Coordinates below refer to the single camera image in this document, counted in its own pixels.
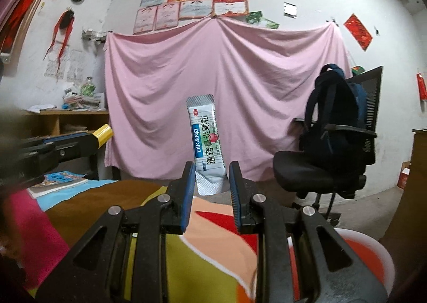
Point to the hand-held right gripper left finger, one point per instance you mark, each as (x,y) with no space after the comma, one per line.
(187,193)

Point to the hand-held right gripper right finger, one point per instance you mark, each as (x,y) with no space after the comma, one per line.
(234,196)

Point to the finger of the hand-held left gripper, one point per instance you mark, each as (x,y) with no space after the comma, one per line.
(66,138)
(73,152)

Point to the white green medicine sachet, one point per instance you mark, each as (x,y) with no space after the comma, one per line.
(206,142)

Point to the orange bucket with white rim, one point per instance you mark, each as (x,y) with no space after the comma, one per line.
(373,263)

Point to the papers in shelf cubby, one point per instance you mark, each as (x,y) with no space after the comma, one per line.
(75,127)

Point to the blue illustrated workbook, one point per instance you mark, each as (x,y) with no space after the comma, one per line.
(60,179)

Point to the multicoloured patchwork blanket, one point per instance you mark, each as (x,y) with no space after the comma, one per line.
(213,223)

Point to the stack of books and papers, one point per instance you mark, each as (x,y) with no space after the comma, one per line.
(85,102)

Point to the white printed carton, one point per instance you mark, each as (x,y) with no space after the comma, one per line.
(70,91)

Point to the glass jar with green contents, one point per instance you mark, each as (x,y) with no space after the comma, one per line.
(88,88)

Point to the black office chair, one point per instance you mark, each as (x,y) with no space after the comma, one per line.
(300,166)

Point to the pink hanging bed sheet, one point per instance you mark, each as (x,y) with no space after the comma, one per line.
(160,89)

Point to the red black hanging ornament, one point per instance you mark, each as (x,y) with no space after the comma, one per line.
(65,21)

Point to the wooden framed mirror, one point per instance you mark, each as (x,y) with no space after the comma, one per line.
(20,22)

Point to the dark blue backpack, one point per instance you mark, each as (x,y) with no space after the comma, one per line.
(327,106)

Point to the green photo print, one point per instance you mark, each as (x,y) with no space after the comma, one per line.
(253,17)
(271,23)

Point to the green red card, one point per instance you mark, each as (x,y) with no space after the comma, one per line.
(358,70)

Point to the wooden cabinet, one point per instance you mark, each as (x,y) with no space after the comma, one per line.
(418,163)

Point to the black white photo print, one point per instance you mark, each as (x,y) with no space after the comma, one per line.
(290,10)

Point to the red hanging charm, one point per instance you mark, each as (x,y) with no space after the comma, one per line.
(422,87)

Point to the paper wall calendar sheet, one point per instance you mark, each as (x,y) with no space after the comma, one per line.
(53,66)
(75,67)

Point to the group of wall certificates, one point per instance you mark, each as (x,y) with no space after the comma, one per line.
(166,16)

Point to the red diamond wall poster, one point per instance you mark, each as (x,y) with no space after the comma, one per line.
(358,32)

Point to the black wall hook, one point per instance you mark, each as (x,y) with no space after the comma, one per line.
(377,31)

